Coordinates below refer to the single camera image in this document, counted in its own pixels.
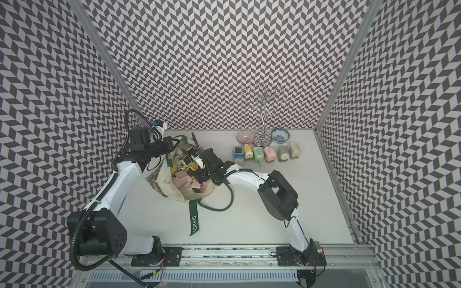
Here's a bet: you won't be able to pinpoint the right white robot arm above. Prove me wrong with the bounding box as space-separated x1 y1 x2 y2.
192 148 327 268

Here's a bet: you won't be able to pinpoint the blue pencil sharpener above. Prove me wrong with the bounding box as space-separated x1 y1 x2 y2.
232 146 245 163

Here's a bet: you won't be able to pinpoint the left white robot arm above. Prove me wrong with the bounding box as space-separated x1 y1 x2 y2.
67 136 180 271

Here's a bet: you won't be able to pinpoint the blue white ceramic bowl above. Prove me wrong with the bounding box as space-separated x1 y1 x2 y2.
271 128 290 144

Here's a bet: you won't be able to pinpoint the cream tote bag green handles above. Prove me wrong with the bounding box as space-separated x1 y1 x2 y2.
146 135 234 236

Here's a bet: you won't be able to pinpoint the pink pencil sharpener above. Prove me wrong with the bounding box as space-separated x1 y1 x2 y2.
264 146 277 163

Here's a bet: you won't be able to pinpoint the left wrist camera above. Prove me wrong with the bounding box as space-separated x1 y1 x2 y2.
128 120 168 146

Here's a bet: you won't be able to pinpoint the pink ceramic bowl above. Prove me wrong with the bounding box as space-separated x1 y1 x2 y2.
236 130 255 145

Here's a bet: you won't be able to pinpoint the clear glass mug tree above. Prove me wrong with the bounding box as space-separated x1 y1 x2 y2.
242 83 288 148

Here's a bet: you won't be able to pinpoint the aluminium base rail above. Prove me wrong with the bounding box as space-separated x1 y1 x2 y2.
71 244 388 288

